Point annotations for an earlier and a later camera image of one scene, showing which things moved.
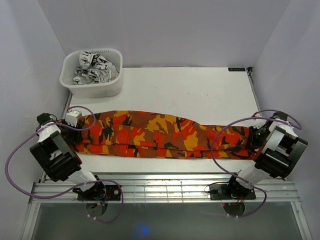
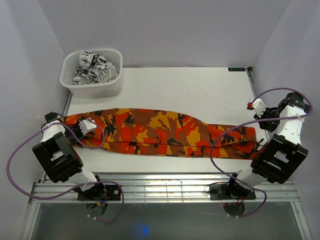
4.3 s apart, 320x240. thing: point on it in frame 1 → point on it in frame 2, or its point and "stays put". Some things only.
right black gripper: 253,144 → 264,126
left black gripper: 75,138 stays put
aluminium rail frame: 158,188 stays put
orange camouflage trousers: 156,134 stays put
